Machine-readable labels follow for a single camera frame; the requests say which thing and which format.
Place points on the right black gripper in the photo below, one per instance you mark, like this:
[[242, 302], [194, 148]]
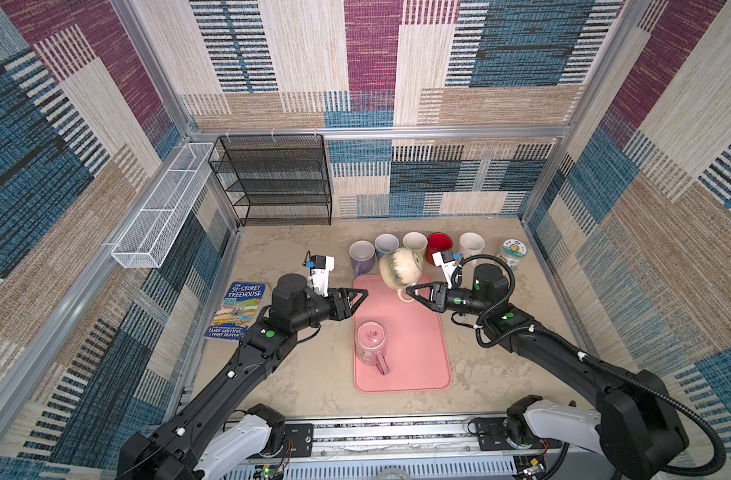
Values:
[[437, 295]]

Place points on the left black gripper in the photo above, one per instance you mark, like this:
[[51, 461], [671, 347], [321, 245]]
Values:
[[340, 310]]

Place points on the purple ceramic mug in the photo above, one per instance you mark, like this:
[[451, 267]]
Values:
[[362, 257]]

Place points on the pink ghost pattern mug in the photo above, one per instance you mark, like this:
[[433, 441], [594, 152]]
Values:
[[370, 341]]

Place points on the light green ceramic mug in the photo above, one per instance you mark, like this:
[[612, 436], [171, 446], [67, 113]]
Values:
[[416, 242]]

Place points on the red ceramic mug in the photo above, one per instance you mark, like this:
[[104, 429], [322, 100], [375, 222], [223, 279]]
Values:
[[437, 242]]

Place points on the blue dotted ceramic mug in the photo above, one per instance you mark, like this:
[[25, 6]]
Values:
[[386, 243]]

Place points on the white ceramic mug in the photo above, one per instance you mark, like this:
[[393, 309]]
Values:
[[471, 244]]

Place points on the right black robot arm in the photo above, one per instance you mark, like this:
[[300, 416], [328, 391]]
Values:
[[632, 420]]

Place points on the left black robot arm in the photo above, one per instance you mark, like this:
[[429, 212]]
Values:
[[174, 449]]

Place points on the pink plastic tray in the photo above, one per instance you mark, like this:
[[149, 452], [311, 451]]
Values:
[[416, 349]]

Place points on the green lidded yogurt cup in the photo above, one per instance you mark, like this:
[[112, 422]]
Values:
[[513, 251]]

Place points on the blue treehouse paperback book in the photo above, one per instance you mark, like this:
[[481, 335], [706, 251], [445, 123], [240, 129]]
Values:
[[237, 312]]

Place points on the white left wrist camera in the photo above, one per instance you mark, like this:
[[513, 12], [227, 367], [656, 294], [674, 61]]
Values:
[[320, 267]]

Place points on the black wire mesh shelf rack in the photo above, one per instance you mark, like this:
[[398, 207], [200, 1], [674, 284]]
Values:
[[272, 180]]

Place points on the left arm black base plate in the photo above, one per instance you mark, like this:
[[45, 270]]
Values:
[[296, 441]]

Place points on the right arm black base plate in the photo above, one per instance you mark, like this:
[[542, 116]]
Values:
[[492, 434]]

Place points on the white wire mesh basket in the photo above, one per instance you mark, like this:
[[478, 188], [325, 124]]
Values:
[[153, 230]]

